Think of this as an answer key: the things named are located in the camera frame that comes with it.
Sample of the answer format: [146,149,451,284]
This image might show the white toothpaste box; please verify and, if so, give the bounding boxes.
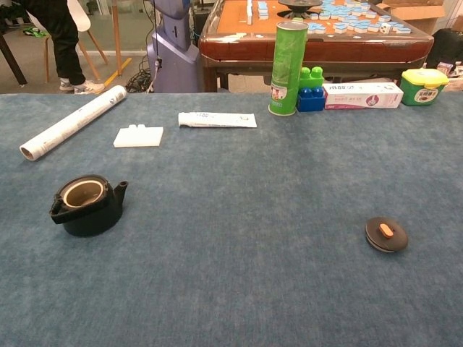
[322,82,404,111]

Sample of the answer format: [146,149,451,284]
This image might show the black lid orange knob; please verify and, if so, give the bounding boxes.
[365,216,409,253]

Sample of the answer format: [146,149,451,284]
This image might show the brown mahjong table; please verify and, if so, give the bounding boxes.
[198,0,435,93]

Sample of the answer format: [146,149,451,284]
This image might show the white chair wooden legs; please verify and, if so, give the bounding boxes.
[43,0,109,82]

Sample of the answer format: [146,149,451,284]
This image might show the green container yellow lid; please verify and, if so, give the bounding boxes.
[399,67,451,107]

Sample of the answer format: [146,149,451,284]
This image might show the wooden pole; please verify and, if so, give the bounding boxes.
[111,0,123,77]

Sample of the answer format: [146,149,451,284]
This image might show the blue felt table mat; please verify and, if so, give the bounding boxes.
[0,92,463,347]

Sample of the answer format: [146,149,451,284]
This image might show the white paper roll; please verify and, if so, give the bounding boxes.
[19,85,128,162]

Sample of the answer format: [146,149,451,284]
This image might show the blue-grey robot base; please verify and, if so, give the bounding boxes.
[146,0,200,94]

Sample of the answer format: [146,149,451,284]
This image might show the black cast iron teapot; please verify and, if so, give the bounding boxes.
[49,174,129,238]

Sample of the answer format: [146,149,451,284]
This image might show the white plastic block plate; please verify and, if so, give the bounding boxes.
[113,124,164,149]

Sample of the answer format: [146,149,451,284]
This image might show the green cylindrical can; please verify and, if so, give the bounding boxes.
[268,20,310,117]

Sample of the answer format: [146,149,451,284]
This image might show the person in black trousers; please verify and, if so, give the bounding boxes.
[21,0,106,95]

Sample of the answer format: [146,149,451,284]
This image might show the white toothpaste tube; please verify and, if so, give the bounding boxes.
[177,111,258,129]

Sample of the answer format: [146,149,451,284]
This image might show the brown cardboard box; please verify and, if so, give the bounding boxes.
[375,0,446,35]

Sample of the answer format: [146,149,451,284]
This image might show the blue toy brick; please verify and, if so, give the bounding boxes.
[296,86,326,113]

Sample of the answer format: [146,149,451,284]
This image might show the black round disc stand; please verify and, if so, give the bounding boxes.
[277,0,324,20]

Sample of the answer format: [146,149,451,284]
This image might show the green toy brick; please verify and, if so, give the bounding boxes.
[298,66,325,90]

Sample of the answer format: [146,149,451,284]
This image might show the black floor cable bundle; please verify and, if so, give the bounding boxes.
[124,53,156,94]

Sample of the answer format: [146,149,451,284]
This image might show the black bag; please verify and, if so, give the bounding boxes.
[426,27,463,69]

